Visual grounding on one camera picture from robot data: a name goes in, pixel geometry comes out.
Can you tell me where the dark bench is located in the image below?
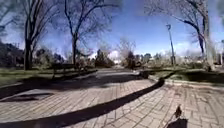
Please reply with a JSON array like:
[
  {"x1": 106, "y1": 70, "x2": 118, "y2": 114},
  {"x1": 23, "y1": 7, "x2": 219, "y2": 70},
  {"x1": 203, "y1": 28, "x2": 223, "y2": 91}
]
[{"x1": 50, "y1": 62, "x2": 77, "y2": 76}]

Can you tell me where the evergreen bush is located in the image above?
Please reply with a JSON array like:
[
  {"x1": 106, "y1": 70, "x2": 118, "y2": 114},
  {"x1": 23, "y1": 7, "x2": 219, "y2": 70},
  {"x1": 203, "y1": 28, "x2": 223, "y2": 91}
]
[{"x1": 94, "y1": 49, "x2": 114, "y2": 69}]

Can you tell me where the bare tree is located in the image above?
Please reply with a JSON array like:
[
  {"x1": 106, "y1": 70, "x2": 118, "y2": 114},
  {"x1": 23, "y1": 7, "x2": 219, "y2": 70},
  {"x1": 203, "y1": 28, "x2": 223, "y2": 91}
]
[
  {"x1": 54, "y1": 0, "x2": 118, "y2": 70},
  {"x1": 146, "y1": 0, "x2": 218, "y2": 72},
  {"x1": 9, "y1": 0, "x2": 63, "y2": 71}
]

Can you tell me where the brick paved path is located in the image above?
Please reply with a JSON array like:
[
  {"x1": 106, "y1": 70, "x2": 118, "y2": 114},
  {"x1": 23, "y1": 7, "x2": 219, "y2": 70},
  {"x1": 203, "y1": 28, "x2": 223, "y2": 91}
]
[{"x1": 0, "y1": 67, "x2": 224, "y2": 128}]

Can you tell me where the grass lawn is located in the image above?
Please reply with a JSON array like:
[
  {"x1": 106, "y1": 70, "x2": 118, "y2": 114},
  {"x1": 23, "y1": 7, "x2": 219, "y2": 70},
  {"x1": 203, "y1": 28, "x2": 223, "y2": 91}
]
[
  {"x1": 146, "y1": 68, "x2": 224, "y2": 84},
  {"x1": 0, "y1": 67, "x2": 98, "y2": 88}
]

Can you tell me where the lamp post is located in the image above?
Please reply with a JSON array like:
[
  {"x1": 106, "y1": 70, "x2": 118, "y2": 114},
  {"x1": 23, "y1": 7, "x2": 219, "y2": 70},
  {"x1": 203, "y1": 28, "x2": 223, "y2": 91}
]
[{"x1": 165, "y1": 23, "x2": 177, "y2": 67}]

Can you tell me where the dark bird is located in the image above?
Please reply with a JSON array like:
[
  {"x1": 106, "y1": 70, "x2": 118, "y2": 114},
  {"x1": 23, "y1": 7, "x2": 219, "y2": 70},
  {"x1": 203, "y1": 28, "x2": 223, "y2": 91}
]
[{"x1": 174, "y1": 104, "x2": 183, "y2": 119}]

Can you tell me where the dark building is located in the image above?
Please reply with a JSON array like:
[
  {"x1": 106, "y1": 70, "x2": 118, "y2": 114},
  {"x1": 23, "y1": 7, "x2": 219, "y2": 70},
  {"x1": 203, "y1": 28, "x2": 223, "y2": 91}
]
[{"x1": 0, "y1": 41, "x2": 25, "y2": 69}]

